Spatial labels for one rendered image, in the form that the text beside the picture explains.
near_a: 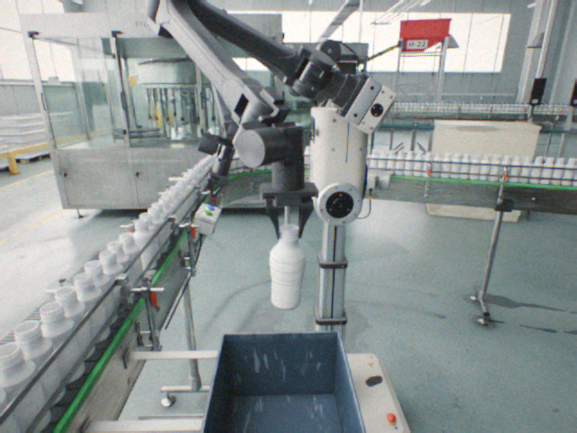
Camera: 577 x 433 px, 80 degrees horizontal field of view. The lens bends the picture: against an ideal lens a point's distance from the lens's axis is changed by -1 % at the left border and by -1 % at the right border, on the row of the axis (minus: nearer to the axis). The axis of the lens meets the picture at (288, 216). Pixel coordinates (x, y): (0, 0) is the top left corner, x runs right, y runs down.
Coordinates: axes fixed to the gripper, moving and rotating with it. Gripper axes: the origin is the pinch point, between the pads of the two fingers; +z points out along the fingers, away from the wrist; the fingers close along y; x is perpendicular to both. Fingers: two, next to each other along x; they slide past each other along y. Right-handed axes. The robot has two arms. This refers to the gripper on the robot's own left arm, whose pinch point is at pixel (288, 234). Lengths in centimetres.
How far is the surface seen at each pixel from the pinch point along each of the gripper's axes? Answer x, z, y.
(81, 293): 8.6, 15.9, -45.4
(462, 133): 356, 25, 238
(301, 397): 14, 56, 4
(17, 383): -16, 17, -44
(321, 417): 8, 56, 9
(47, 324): -3.2, 15.2, -46.1
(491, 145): 344, 38, 271
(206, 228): 63, 23, -26
